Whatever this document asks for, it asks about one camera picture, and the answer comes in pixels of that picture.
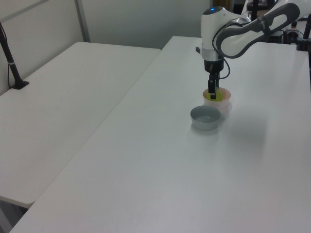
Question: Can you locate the grey bowl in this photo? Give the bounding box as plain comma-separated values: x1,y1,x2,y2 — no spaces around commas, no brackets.
190,105,222,131

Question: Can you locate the green pear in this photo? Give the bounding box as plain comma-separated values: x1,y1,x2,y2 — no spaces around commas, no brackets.
205,88,225,102

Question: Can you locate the pink bowl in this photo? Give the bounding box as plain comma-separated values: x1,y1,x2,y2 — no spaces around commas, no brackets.
202,87,232,113

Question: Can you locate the white side table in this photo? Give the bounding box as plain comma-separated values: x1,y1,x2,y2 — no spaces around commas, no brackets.
0,41,162,209

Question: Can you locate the black pole with clamp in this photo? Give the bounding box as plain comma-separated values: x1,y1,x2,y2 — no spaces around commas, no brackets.
295,16,311,52

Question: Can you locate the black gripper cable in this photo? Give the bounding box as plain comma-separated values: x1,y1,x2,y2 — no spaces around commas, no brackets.
211,17,231,80

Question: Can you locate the black monitor stand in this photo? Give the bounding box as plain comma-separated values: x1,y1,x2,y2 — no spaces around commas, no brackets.
246,0,260,19

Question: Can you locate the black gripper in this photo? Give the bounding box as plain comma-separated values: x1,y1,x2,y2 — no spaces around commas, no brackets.
203,57,225,100

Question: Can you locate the black pole with flat base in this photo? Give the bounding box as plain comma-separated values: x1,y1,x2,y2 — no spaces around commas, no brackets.
0,21,30,90

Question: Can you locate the grey partition post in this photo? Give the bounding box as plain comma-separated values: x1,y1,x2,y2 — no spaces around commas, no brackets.
74,0,91,43

